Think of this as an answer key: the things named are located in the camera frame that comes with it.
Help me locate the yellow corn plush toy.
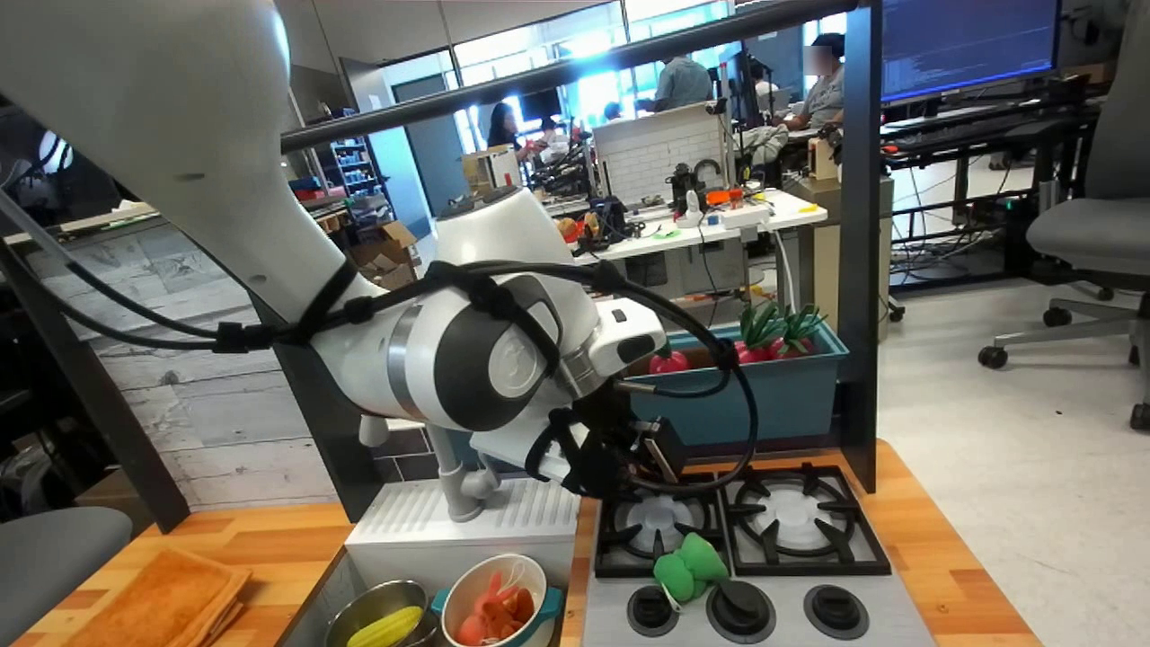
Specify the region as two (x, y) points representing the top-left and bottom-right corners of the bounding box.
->
(343, 603), (431, 647)

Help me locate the blue-screen monitor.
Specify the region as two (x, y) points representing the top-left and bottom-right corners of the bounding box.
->
(876, 0), (1068, 116)

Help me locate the teal planter box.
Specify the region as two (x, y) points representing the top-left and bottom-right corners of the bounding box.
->
(621, 319), (855, 457)

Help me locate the orange-brown plush toy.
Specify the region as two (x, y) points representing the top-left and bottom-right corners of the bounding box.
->
(485, 581), (539, 639)

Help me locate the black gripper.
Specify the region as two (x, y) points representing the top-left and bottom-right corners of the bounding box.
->
(551, 391), (691, 504)

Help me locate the pink plush toy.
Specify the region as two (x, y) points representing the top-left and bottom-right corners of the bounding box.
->
(455, 572), (510, 647)

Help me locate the person in grey shirt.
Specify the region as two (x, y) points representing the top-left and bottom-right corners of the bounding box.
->
(650, 52), (718, 116)

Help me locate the grey toy stove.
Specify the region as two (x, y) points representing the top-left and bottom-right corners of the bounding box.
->
(580, 459), (942, 647)

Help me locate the black office desk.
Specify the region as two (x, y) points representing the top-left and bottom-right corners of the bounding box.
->
(876, 95), (1108, 295)

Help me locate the cream pot with teal handles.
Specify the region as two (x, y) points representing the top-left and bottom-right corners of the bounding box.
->
(428, 550), (569, 647)

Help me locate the person at desk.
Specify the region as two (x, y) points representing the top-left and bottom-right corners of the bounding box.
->
(784, 28), (855, 138)

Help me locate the orange terry towel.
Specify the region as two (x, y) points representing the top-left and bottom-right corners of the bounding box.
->
(65, 545), (253, 647)

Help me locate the red plush radish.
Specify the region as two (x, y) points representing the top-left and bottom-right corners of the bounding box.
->
(729, 302), (830, 369)
(642, 346), (698, 377)

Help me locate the green plush toy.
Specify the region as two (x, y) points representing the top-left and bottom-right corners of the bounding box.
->
(650, 531), (731, 609)

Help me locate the grey office chair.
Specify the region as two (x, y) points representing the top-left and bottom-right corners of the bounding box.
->
(975, 0), (1150, 439)

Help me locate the stainless steel bowl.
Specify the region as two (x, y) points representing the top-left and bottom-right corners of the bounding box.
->
(328, 574), (446, 647)

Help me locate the grey wood-look back panel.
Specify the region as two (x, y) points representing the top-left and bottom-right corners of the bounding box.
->
(22, 212), (361, 514)

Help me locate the black stove knob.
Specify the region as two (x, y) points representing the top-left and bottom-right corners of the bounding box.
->
(625, 581), (684, 639)
(800, 581), (874, 643)
(705, 579), (778, 647)

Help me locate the brown cardboard box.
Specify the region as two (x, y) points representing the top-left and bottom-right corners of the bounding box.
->
(352, 221), (422, 295)

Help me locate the grey padded seat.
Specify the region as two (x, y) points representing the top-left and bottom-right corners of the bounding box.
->
(0, 504), (136, 647)

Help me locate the white work table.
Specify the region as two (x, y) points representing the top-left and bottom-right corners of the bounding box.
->
(559, 185), (834, 328)

